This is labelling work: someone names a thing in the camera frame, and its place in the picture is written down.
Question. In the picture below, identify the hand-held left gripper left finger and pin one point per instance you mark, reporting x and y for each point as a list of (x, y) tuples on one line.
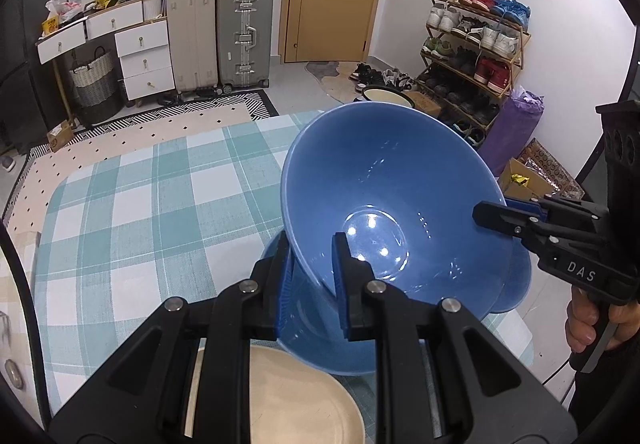
[(284, 294)]

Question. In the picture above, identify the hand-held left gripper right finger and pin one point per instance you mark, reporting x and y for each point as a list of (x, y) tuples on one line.
[(352, 284)]

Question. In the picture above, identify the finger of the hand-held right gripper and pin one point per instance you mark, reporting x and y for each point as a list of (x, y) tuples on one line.
[(522, 205), (500, 216)]

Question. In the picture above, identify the blue bowl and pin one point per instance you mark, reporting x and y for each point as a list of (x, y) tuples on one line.
[(515, 284), (400, 164)]

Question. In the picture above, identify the cream plate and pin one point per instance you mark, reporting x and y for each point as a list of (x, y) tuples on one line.
[(300, 399)]

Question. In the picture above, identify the person's right hand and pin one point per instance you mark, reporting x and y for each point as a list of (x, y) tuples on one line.
[(580, 319)]

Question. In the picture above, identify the open cardboard box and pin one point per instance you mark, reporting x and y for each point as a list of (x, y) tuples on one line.
[(525, 194)]

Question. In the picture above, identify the brown patterned gift box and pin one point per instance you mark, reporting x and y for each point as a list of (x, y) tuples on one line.
[(550, 169)]

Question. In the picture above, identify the purple bag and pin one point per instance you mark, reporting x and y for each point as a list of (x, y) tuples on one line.
[(515, 129)]

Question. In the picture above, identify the teal checked tablecloth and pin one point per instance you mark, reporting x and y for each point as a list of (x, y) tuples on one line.
[(150, 234)]

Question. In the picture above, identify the wooden shoe rack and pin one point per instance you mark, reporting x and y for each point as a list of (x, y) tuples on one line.
[(519, 47)]

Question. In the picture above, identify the cream enamel basin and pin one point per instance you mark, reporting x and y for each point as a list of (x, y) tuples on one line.
[(387, 94)]

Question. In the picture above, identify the group of assorted shoes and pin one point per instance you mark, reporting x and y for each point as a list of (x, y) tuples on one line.
[(470, 34)]

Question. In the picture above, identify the cluster of dark sandals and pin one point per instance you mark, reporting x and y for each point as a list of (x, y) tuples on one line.
[(385, 77)]

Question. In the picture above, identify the beige grey door mat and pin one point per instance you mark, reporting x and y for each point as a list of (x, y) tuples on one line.
[(335, 79)]

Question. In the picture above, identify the beige checked tablecloth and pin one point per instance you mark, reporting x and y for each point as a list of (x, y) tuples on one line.
[(22, 269)]

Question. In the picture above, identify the silver suitcase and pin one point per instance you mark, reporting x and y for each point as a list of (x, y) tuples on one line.
[(245, 34)]

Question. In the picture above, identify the beige suitcase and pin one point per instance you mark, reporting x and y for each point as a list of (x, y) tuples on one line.
[(192, 39)]

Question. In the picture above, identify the small cardboard box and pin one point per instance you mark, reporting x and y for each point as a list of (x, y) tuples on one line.
[(61, 135)]

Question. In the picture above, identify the grey oval object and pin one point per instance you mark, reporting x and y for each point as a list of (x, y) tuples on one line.
[(13, 373)]

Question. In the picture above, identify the woven laundry basket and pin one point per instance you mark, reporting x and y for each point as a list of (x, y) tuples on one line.
[(95, 84)]

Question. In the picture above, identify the white drawer dresser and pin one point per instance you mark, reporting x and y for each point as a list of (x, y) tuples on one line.
[(140, 49)]

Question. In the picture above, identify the grey slipper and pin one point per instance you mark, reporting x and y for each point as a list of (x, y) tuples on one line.
[(7, 163)]

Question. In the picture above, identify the white ribbed container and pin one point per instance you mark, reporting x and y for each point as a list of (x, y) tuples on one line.
[(155, 7)]

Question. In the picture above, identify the black refrigerator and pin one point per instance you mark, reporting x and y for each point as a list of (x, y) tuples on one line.
[(20, 74)]

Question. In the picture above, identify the white plastic bag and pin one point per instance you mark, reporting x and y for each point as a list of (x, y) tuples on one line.
[(65, 7)]

